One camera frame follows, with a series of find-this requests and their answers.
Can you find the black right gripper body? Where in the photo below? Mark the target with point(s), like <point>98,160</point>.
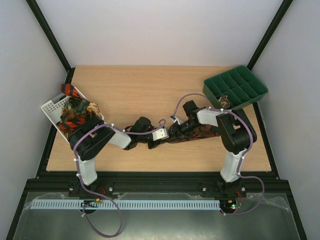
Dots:
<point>173,131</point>

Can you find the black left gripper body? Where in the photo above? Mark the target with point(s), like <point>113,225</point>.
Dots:
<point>142,138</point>

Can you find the brown red patterned tie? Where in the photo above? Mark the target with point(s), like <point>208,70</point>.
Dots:
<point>211,130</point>

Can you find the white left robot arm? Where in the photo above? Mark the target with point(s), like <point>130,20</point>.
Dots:
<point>90,138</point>

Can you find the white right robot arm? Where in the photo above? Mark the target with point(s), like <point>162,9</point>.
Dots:
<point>237,135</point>

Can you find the rolled tie in tray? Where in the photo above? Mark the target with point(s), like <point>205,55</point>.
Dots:
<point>224,102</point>

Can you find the beige patterned tie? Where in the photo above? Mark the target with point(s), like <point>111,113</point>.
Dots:
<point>93,110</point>

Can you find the green compartment tray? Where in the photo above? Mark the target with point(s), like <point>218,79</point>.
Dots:
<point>241,86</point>

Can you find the green orange patterned tie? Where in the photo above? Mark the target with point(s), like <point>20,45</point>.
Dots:
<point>73,114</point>

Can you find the red navy striped tie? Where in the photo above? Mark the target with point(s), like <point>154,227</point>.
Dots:
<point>69,90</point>

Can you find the white perforated plastic basket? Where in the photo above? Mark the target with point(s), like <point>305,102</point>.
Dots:
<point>52,109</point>

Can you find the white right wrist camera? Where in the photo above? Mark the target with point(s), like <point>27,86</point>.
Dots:
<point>176,120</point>

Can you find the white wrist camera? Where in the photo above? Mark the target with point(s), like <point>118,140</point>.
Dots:
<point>160,134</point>
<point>176,120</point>

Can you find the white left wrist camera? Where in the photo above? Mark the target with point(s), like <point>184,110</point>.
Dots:
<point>160,134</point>

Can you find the light blue cable duct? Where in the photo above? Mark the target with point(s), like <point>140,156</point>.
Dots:
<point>73,204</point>

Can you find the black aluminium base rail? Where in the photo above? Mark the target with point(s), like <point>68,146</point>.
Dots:
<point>205,184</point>

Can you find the black frame post right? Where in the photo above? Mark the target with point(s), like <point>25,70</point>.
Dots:
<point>275,22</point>

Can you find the black frame post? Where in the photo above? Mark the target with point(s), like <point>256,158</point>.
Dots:
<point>43,23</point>
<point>275,22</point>

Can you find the black frame post left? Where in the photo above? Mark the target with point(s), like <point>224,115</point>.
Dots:
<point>43,23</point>

